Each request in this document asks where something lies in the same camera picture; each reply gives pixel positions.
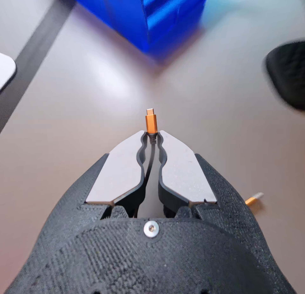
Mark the blue plastic bin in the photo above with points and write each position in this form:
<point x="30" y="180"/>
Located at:
<point x="119" y="12"/>

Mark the black mesh cushion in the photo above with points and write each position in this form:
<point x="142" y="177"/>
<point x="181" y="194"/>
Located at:
<point x="288" y="74"/>

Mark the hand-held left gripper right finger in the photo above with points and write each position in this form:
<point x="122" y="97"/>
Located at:
<point x="185" y="177"/>

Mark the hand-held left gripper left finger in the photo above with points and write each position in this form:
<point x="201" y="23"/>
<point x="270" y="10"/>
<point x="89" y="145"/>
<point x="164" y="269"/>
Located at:
<point x="116" y="174"/>

